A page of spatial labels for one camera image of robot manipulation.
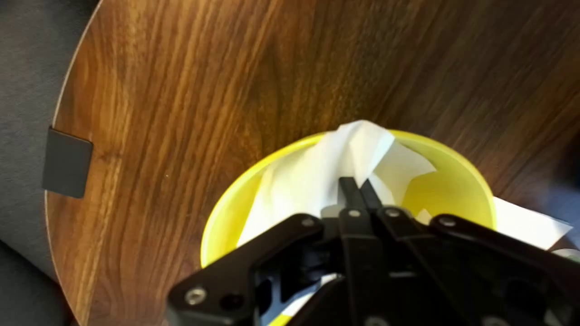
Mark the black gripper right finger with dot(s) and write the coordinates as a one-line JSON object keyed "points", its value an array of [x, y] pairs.
{"points": [[453, 272]]}

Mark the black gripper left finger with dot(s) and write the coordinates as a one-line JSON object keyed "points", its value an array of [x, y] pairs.
{"points": [[257, 281]]}

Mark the yellow plastic bowl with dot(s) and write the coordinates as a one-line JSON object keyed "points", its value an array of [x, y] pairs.
{"points": [[227, 218]]}

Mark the white tissue napkin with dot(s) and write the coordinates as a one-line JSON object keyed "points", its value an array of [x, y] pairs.
{"points": [[404, 169]]}

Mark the black table edge clip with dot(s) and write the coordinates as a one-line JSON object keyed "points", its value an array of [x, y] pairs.
{"points": [[65, 165]]}

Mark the grey chair left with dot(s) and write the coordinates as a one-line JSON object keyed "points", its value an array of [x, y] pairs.
{"points": [[36, 44]]}

